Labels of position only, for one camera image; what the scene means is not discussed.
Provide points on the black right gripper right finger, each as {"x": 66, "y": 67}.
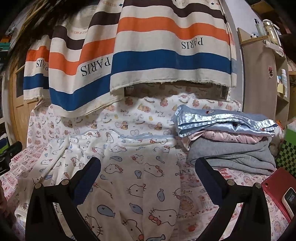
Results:
{"x": 242, "y": 210}

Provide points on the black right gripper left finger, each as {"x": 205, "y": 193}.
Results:
{"x": 42, "y": 222}

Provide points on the white cartoon cat print pants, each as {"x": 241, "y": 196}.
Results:
{"x": 134, "y": 197}

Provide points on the white smartphone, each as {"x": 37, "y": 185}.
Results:
{"x": 289, "y": 202}

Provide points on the wooden glass-pane door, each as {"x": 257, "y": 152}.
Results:
{"x": 20, "y": 109}

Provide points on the grey folded sweatshirt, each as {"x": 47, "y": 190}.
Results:
{"x": 249, "y": 158}

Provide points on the green checkered box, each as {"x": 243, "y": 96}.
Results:
{"x": 286, "y": 157}

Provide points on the pink folded garment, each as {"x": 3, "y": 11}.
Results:
{"x": 220, "y": 136}

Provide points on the light blue satin-trim blanket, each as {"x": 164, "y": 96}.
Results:
{"x": 188, "y": 121}

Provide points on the striped Paris curtain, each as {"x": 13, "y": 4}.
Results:
{"x": 88, "y": 59}

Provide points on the white bear print quilt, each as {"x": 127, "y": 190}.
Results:
{"x": 147, "y": 111}

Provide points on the brown wooden cabinet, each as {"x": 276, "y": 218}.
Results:
{"x": 263, "y": 63}

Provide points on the pump bottle on cabinet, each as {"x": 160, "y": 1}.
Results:
{"x": 259, "y": 28}

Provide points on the glass jar on cabinet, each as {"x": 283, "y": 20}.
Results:
{"x": 272, "y": 31}

